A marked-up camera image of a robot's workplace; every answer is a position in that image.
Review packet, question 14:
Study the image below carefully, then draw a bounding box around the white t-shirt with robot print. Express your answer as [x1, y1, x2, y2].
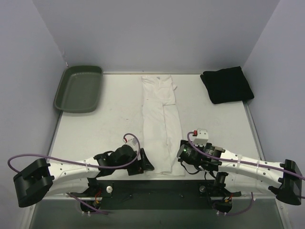
[141, 75, 185, 177]

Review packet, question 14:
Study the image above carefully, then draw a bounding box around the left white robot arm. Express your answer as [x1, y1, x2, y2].
[13, 144, 154, 208]

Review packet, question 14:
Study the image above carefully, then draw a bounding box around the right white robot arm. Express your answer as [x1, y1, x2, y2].
[177, 140, 305, 206]

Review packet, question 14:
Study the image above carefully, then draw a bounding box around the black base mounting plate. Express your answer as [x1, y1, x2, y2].
[73, 179, 241, 210]

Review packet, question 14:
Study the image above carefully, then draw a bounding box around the dark green plastic tray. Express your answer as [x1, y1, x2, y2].
[53, 65, 103, 114]

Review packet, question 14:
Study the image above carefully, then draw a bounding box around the folded black t-shirt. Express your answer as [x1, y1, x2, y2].
[200, 66, 254, 104]

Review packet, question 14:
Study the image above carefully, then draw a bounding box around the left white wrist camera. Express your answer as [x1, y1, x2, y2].
[125, 138, 139, 151]

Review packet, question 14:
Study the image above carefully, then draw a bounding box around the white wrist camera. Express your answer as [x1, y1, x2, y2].
[125, 138, 139, 151]
[193, 129, 209, 147]

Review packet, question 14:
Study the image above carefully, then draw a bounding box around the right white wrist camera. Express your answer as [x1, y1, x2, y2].
[193, 129, 209, 147]

